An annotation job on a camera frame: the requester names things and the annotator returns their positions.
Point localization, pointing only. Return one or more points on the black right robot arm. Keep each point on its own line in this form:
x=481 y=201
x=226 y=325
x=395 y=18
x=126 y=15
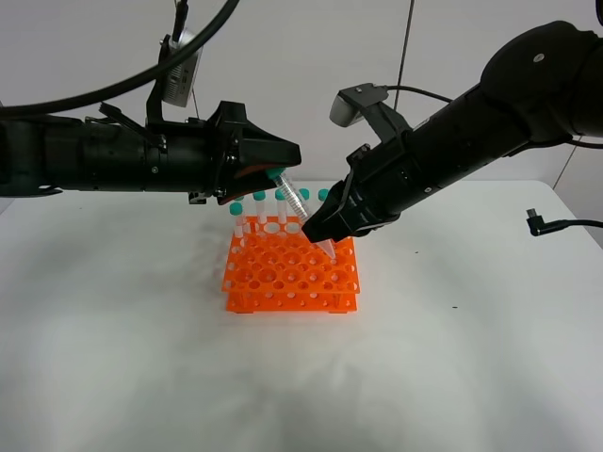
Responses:
x=539 y=90

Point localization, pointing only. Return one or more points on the teal capped test tube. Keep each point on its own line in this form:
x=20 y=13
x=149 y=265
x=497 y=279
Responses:
x=292 y=195

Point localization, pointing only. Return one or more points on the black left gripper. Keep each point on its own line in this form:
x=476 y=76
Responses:
x=236 y=150

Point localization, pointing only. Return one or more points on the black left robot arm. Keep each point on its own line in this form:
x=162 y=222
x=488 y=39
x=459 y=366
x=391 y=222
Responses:
x=48 y=155

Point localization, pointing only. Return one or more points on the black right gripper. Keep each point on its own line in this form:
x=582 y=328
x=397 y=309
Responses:
x=381 y=183

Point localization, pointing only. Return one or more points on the orange test tube rack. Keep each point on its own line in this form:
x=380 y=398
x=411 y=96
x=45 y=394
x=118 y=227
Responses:
x=272 y=267

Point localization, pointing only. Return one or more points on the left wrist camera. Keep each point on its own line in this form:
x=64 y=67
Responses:
x=176 y=85

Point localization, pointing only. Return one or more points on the second row tube left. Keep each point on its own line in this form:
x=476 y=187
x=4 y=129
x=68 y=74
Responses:
x=239 y=229

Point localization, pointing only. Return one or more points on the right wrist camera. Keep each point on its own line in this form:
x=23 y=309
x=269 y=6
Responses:
x=349 y=104

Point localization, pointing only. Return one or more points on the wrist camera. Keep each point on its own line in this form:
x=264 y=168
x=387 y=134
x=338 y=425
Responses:
x=349 y=104
x=176 y=85

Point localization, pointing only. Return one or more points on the back row tube far left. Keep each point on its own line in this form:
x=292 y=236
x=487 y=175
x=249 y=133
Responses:
x=236 y=209

